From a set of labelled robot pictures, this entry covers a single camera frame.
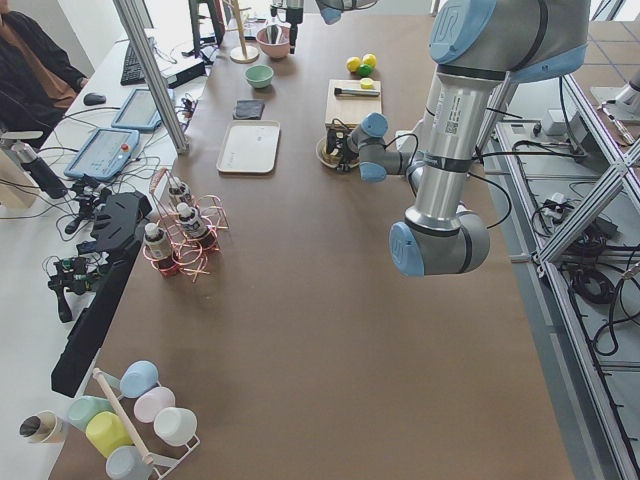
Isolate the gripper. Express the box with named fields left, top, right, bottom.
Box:
left=271, top=0, right=304, bottom=54
left=326, top=128, right=352, bottom=174

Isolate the white plate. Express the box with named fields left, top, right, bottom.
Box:
left=315, top=137, right=360, bottom=172

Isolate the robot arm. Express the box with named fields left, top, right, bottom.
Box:
left=346, top=1, right=590, bottom=276
left=270, top=0, right=376, bottom=54

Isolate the cream rabbit tray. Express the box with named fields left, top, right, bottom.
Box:
left=216, top=120, right=280, bottom=175

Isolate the metal ice scoop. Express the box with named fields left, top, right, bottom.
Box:
left=265, top=23, right=284, bottom=45

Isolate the pink bowl with ice cubes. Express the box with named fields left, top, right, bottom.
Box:
left=256, top=25, right=291, bottom=60

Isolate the wooden mug tree stand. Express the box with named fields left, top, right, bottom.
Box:
left=227, top=0, right=260, bottom=64

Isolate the wooden cutting board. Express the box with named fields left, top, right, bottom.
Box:
left=325, top=79, right=382, bottom=128

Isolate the mint green bowl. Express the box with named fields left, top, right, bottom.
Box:
left=244, top=65, right=274, bottom=89

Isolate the yellow lemon left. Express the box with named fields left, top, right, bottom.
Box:
left=345, top=56, right=362, bottom=73

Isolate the yellow lemon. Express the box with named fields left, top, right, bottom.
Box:
left=362, top=53, right=377, bottom=69
left=345, top=56, right=362, bottom=73

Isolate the yellow lemon right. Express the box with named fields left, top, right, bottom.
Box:
left=362, top=53, right=377, bottom=69

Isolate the lime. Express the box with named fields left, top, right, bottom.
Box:
left=356, top=63, right=373, bottom=78

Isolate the half lemon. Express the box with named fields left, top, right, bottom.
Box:
left=360, top=77, right=376, bottom=90

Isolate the dark grey cloth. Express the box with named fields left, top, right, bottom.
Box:
left=233, top=99, right=265, bottom=120

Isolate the tea bottle two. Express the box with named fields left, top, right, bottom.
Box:
left=176, top=202, right=210, bottom=248

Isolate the black keyboard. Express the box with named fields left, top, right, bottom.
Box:
left=120, top=44, right=145, bottom=86

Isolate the tea bottle one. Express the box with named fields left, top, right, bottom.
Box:
left=168, top=182, right=192, bottom=208

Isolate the blue teach pendant far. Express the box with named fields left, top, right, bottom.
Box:
left=111, top=88, right=162, bottom=133

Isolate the blue teach pendant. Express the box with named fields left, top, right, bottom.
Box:
left=64, top=128, right=140, bottom=181
left=111, top=88, right=162, bottom=133

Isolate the tea bottle three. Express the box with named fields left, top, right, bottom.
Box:
left=144, top=222, right=179, bottom=277

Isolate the computer mouse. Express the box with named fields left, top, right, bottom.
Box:
left=83, top=92, right=106, bottom=106

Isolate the blue teach pendant near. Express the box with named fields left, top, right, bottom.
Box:
left=64, top=128, right=140, bottom=181

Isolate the seated person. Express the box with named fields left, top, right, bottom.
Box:
left=1, top=1, right=88, bottom=148

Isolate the black thermos bottle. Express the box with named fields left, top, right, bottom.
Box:
left=11, top=141, right=68, bottom=199

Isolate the pink cup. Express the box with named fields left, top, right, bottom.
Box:
left=133, top=386, right=176, bottom=423

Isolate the white cup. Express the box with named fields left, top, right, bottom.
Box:
left=153, top=407, right=197, bottom=447

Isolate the white cup rack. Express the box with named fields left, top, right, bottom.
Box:
left=91, top=368, right=203, bottom=479

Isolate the mint cup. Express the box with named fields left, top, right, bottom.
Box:
left=67, top=395, right=113, bottom=432

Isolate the yellow cup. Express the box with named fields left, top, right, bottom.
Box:
left=85, top=411, right=133, bottom=458

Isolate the grey blue cup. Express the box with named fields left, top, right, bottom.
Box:
left=105, top=446, right=152, bottom=480

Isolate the paper coffee cup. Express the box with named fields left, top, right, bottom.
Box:
left=19, top=410, right=67, bottom=443

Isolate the aluminium frame post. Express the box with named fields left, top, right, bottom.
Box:
left=113, top=0, right=189, bottom=155

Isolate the copper wire bottle rack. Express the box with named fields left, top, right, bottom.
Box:
left=143, top=167, right=229, bottom=281

